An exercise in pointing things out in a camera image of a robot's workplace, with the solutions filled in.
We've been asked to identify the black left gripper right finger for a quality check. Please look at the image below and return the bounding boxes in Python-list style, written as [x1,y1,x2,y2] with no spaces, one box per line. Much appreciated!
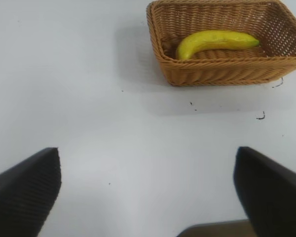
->
[233,146,296,237]

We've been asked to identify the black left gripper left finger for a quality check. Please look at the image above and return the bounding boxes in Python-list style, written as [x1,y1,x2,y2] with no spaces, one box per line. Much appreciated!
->
[0,147,63,237]

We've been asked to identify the yellow banana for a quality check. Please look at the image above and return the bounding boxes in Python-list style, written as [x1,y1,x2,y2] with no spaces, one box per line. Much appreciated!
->
[175,30,260,61]

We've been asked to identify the tan woven wicker basket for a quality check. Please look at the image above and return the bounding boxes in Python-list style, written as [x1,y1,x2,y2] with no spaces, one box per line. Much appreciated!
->
[146,0,296,87]

